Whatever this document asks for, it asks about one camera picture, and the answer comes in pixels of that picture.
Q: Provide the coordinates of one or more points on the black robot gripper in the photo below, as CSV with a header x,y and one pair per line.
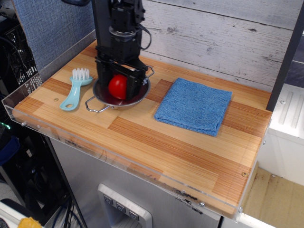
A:
x,y
122,57

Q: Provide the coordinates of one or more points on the red plastic tomato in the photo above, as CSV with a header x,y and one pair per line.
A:
x,y
117,86

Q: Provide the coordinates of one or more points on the small stainless steel pot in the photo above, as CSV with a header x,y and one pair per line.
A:
x,y
103,95

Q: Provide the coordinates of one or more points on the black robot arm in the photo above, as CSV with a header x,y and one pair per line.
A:
x,y
119,35

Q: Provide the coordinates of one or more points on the light blue scrub brush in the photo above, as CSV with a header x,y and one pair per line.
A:
x,y
80,77

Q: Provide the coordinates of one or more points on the folded blue cloth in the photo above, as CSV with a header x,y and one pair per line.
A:
x,y
194,107

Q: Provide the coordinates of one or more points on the clear acrylic table guard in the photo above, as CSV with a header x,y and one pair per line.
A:
x,y
210,173

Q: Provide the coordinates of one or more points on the black plastic crate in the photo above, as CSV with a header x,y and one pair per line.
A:
x,y
17,64

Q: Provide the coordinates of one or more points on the stainless steel cabinet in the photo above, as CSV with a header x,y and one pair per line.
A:
x,y
84,173

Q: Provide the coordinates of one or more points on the yellow object bottom left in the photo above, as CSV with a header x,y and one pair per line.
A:
x,y
29,223

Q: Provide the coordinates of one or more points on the white side unit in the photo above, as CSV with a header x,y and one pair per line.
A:
x,y
282,149

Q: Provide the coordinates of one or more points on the dark grey left post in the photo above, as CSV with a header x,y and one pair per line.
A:
x,y
102,18

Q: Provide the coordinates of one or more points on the dark grey post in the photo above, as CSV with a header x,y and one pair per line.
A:
x,y
102,18
287,60

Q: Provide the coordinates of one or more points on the dark grey right post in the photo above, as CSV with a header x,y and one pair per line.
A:
x,y
287,60

